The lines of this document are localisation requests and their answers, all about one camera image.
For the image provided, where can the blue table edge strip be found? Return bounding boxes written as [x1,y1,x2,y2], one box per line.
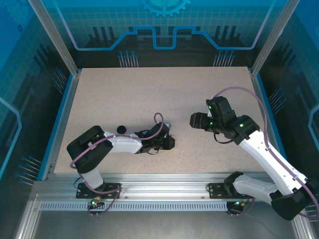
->
[41,73,75,180]
[256,74,294,181]

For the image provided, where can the grey metal base tray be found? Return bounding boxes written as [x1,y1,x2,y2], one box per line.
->
[32,210,300,239]

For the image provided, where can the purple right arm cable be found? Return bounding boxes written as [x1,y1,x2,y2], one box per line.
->
[213,86,319,221]

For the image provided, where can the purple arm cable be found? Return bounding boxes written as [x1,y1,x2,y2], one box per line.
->
[213,86,319,221]
[69,112,165,218]

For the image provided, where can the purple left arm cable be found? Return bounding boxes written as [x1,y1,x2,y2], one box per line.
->
[69,112,165,218]

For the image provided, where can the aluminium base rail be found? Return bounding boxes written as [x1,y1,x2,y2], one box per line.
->
[48,172,299,201]

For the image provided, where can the aluminium side rail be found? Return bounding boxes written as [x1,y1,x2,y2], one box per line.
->
[47,71,82,180]
[251,71,287,180]

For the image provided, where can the slotted white cable duct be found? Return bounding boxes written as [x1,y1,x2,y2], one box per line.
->
[39,201,231,212]

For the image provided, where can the aluminium frame post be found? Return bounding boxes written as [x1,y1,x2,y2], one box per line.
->
[250,0,302,78]
[27,0,82,77]

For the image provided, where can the cable connector with LEDs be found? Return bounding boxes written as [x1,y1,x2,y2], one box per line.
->
[233,199,250,208]
[89,198,103,209]

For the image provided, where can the aluminium frame beam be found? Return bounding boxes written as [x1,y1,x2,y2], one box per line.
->
[288,194,316,239]
[13,194,42,239]

